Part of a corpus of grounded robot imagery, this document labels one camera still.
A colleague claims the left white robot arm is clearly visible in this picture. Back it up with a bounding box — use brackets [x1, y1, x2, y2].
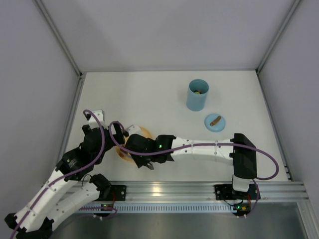
[4, 122, 126, 239]

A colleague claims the blue lunch box cup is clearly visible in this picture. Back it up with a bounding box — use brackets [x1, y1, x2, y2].
[186, 79, 209, 112]

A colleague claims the beige round plate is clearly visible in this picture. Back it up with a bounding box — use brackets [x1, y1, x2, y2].
[115, 126, 153, 153]

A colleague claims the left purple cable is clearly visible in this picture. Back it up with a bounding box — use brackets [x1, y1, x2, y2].
[9, 109, 120, 239]

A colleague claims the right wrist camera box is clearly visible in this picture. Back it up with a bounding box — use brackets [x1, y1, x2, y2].
[125, 125, 143, 137]

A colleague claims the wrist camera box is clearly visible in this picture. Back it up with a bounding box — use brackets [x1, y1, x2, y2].
[83, 110, 105, 128]
[125, 125, 143, 137]

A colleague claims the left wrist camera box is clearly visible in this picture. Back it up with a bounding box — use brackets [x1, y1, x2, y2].
[83, 110, 105, 128]

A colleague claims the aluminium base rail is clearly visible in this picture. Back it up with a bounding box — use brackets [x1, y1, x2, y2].
[41, 181, 309, 203]

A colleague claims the blue lid with brown handle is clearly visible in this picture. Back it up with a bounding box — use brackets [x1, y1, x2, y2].
[204, 113, 226, 132]

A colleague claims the white slotted cable duct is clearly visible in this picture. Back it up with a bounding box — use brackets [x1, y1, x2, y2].
[81, 204, 237, 214]

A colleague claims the right aluminium frame post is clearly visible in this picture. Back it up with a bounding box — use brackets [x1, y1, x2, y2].
[255, 0, 304, 182]

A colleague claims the aluminium frame post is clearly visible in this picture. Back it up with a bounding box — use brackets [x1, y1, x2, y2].
[32, 0, 84, 162]
[255, 0, 304, 182]

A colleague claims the left aluminium frame post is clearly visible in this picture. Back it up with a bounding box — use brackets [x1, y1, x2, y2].
[32, 0, 84, 162]

